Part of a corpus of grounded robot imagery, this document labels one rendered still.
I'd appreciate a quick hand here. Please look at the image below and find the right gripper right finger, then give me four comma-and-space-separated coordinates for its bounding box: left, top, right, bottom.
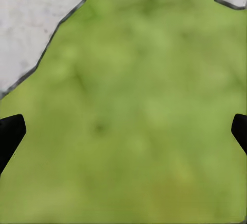
231, 113, 247, 154

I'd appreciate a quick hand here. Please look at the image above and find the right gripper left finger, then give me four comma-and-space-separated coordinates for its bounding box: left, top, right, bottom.
0, 114, 26, 175

